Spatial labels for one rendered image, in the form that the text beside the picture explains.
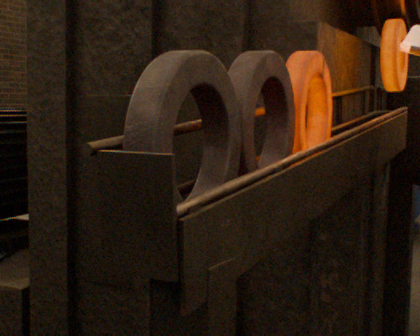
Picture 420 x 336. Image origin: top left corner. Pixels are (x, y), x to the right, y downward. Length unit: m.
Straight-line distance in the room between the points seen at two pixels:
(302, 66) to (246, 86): 0.20
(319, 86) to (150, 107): 0.49
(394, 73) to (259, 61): 0.68
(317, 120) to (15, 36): 8.44
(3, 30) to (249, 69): 8.50
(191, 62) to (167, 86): 0.05
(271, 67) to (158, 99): 0.26
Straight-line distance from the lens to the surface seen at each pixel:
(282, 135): 0.83
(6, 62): 9.16
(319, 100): 1.01
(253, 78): 0.71
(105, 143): 0.58
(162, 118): 0.54
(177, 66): 0.56
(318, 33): 1.21
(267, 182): 0.69
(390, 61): 1.38
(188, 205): 0.55
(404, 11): 1.52
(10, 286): 1.72
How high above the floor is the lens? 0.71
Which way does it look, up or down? 6 degrees down
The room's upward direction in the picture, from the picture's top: 1 degrees clockwise
